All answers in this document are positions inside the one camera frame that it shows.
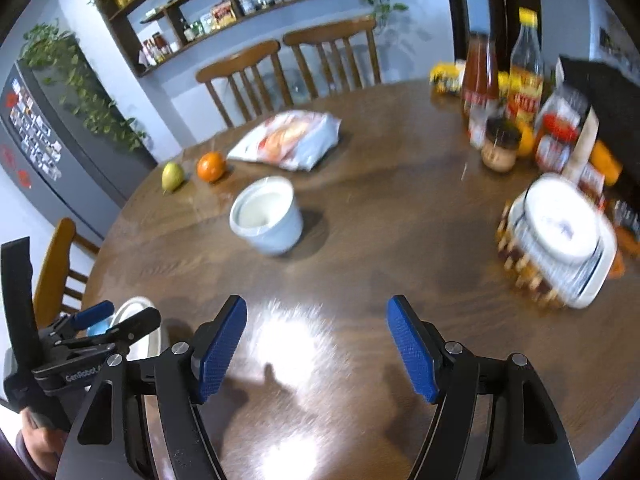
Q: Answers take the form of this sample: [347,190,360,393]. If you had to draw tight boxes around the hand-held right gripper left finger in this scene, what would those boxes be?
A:
[55,295,248,480]

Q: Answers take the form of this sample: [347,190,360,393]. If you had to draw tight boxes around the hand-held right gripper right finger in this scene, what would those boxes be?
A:
[387,295,581,480]

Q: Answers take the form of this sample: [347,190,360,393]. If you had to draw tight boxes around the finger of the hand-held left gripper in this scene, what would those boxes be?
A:
[49,301,116,343]
[67,307,162,358]

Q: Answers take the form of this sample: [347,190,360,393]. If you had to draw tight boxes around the white square plate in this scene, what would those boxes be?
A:
[107,296,169,361]

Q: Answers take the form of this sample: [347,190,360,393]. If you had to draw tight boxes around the small white bowl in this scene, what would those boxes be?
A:
[229,176,304,257]

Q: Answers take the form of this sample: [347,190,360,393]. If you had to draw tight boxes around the smallest white bowl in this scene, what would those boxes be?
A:
[235,180,295,228]

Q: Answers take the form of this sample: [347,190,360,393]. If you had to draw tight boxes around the medium white bowl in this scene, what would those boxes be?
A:
[525,174,601,265]

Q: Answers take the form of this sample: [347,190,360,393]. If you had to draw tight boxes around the person's left hand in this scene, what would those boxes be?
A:
[15,405,68,478]

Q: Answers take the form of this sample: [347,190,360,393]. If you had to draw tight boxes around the curved-back wooden chair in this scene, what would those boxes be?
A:
[32,217,101,331]

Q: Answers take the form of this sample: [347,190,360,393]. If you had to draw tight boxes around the brown patterned packet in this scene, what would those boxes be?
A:
[495,205,566,306]

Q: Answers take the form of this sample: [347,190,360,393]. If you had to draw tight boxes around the grey refrigerator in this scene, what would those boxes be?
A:
[0,60,156,241]

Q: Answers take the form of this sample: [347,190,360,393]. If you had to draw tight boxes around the yellow-green pear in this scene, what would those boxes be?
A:
[161,161,186,193]

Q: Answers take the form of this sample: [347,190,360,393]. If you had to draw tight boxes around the orange fruit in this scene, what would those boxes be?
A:
[196,151,226,182]

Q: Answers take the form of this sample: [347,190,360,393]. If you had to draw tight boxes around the group of fridge photo magnets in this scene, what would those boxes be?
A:
[7,80,63,181]

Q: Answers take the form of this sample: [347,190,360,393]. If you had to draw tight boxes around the brown glass jar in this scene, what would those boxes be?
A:
[481,119,522,173]

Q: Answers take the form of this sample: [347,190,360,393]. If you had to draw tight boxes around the white snack bag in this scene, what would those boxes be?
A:
[227,111,342,172]

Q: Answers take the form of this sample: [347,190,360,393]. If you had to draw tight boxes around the trailing green plant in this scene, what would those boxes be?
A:
[20,20,151,153]

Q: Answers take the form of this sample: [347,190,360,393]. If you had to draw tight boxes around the pile of red snack packets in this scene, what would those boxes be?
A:
[535,85,608,196]

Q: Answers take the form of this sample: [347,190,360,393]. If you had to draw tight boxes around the orange packet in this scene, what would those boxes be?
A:
[590,140,623,186]

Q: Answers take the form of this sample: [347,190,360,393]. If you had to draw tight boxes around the red sauce bottle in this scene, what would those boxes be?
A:
[462,32,501,133]

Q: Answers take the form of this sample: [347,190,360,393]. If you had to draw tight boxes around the slatted wooden chair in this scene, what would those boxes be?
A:
[282,15,383,98]
[195,40,293,128]

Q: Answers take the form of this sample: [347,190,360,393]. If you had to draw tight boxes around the yellow-capped oil bottle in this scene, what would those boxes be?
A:
[506,7,546,123]

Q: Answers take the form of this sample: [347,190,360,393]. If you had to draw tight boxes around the black box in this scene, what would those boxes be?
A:
[557,55,640,201]

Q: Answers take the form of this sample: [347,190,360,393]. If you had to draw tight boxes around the yellow shelf packet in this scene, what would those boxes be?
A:
[210,1,237,28]

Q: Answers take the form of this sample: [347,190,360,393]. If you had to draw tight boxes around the wooden wall shelf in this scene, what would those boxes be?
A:
[92,0,381,78]

